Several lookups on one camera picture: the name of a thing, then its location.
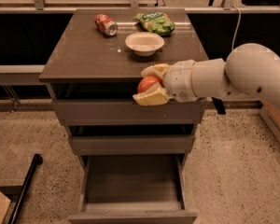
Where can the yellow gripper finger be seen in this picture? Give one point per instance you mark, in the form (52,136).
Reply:
(155,95)
(157,70)

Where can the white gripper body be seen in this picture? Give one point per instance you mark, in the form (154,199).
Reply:
(178,79)

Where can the red apple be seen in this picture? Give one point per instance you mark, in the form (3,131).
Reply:
(147,82)

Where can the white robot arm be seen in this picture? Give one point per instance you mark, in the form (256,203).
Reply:
(250,69)

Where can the grey drawer cabinet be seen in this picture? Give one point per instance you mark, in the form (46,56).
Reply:
(86,65)

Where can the top grey drawer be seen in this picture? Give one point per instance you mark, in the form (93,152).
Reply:
(87,112)

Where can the grey drawer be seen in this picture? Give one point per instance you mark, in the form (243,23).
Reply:
(133,189)
(132,145)
(87,112)

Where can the middle grey drawer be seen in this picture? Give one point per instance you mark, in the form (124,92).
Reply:
(132,145)

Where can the bottom grey drawer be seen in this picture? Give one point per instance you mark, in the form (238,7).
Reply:
(133,189)

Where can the white paper bowl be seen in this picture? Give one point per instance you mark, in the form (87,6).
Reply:
(144,43)

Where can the green chip bag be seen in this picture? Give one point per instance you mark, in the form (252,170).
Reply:
(155,22)

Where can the orange soda can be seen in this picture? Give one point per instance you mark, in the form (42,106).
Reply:
(106,25)

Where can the cardboard box right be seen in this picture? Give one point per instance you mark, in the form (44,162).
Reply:
(271,116)

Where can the black pole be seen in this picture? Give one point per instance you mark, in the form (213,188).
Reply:
(37,160)

